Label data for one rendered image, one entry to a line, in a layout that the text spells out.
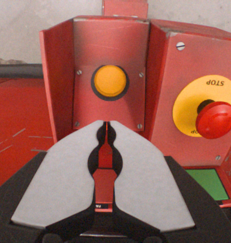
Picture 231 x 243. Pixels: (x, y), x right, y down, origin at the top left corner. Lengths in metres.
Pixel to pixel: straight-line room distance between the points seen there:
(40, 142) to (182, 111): 0.35
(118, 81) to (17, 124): 0.38
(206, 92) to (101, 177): 0.14
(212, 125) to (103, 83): 0.13
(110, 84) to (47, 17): 0.79
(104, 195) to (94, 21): 0.19
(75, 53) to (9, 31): 0.84
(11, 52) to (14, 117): 0.57
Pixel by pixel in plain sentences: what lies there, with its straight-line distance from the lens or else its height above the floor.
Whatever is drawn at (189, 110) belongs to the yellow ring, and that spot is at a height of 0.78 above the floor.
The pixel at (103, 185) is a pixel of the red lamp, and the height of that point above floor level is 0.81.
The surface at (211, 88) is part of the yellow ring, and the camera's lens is 0.20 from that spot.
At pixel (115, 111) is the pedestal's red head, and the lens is 0.24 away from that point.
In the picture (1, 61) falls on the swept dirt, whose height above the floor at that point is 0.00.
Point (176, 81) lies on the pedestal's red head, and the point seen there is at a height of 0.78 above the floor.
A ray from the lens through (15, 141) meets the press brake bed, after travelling 0.49.
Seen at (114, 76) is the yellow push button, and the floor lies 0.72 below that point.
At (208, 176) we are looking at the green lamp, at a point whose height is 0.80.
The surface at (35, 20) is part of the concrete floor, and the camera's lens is 1.01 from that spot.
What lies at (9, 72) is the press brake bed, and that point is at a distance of 1.08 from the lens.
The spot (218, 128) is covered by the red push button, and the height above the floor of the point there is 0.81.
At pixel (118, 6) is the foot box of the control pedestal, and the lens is 0.82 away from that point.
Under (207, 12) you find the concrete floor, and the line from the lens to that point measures 1.04.
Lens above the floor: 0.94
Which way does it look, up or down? 55 degrees down
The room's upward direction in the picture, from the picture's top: 180 degrees clockwise
